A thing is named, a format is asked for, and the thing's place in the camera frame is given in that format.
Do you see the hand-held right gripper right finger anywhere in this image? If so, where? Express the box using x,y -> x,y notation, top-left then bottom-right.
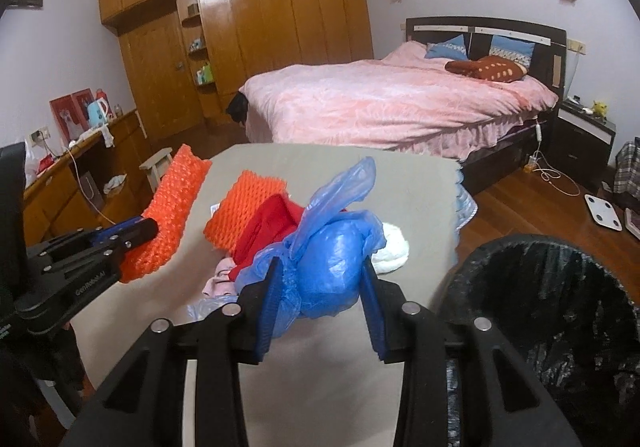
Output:
360,257 -> 583,447

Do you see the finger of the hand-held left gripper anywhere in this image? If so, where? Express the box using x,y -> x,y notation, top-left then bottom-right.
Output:
25,216 -> 160,274
14,242 -> 137,329

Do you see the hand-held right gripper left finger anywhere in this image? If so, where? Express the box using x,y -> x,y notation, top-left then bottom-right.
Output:
60,257 -> 283,447

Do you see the long orange foam net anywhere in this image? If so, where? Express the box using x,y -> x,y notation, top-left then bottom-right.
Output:
119,143 -> 213,284

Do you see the blue plastic bag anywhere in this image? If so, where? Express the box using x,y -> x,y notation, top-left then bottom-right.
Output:
235,156 -> 390,340

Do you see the bin with black liner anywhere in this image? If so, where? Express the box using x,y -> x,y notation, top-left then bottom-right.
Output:
437,234 -> 640,447

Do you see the brown paper bag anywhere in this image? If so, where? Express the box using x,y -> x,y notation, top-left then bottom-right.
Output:
80,172 -> 106,210

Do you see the pink cloth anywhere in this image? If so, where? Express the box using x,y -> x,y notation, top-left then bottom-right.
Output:
202,259 -> 242,300

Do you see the wooden sideboard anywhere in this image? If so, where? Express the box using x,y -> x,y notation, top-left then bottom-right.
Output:
22,109 -> 154,248

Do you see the clear plastic wrapper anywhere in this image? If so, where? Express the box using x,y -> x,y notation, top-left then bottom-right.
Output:
185,296 -> 236,325

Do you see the white crumpled tissue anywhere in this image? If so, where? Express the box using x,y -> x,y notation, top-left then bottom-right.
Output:
372,222 -> 412,277

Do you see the white wooden stool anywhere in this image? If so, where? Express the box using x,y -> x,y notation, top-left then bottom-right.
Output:
139,147 -> 174,196

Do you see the red cloth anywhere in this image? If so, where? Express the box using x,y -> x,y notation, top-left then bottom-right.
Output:
232,194 -> 306,273

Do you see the short orange foam net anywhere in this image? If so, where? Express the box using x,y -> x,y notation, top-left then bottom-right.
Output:
203,170 -> 290,252

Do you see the blue electric kettle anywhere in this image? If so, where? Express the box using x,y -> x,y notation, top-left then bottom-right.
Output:
87,97 -> 112,126

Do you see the black clothing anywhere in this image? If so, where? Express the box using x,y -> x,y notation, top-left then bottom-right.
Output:
226,93 -> 251,126

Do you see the bed with pink duvet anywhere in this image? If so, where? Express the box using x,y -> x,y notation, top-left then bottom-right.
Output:
239,41 -> 559,164

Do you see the white bathroom scale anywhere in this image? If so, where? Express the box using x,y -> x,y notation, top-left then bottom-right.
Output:
585,193 -> 626,232

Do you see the wooden wardrobe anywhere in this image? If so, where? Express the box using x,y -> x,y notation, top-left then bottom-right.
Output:
98,0 -> 375,144

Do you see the dark nightstand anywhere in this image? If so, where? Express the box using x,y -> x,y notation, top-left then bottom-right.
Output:
547,98 -> 617,178

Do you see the brown dotted cushion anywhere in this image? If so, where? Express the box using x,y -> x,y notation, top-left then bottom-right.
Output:
475,55 -> 529,84

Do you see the blue pillow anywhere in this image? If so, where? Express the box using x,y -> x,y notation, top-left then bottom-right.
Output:
425,34 -> 470,62
489,34 -> 536,70

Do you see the plaid bag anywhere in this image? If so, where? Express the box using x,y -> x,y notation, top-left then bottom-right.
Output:
614,137 -> 640,200

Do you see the white charging cable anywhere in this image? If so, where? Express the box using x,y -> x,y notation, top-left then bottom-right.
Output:
65,144 -> 117,228

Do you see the large red picture frame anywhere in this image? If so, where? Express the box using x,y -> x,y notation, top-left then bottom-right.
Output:
50,94 -> 81,140

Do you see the small red picture frame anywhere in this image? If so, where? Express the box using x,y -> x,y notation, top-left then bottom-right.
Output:
71,88 -> 96,124

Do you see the white floor cable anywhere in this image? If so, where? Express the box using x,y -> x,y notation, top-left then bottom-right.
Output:
534,166 -> 581,196

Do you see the dark wooden bed frame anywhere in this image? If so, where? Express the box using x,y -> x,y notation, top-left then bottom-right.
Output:
405,17 -> 568,196

